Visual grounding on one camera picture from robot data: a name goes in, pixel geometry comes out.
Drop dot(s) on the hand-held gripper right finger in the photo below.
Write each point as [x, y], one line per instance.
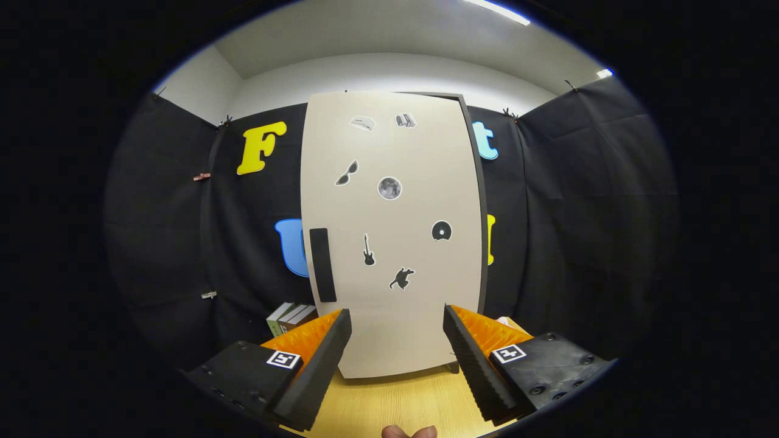
[475, 365]

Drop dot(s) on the grey cabinet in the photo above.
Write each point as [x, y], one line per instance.
[482, 201]

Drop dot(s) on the black backdrop cloth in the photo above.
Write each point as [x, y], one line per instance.
[584, 213]

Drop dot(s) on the long ceiling light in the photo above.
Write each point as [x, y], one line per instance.
[499, 12]

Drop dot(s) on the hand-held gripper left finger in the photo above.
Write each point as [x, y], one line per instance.
[316, 371]

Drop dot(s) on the beige cabinet door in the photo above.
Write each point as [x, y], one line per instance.
[395, 328]

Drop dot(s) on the white-edged book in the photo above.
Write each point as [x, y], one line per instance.
[291, 316]

